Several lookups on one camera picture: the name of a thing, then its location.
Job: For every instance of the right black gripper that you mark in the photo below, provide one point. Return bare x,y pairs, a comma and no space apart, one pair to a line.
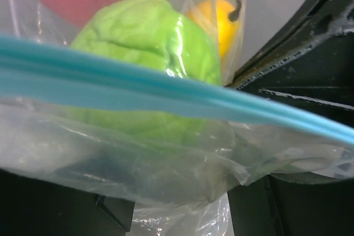
308,64

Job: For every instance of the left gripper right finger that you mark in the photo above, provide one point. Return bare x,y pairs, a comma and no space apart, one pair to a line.
274,205

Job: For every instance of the green fake pear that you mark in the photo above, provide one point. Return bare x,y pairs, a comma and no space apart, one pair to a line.
152,34

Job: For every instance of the yellow fake lemon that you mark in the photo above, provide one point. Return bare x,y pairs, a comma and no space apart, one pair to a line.
213,17

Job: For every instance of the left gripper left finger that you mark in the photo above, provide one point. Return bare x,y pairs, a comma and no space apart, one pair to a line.
33,207

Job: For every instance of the clear blue zip top bag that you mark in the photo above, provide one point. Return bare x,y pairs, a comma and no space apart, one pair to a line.
245,138

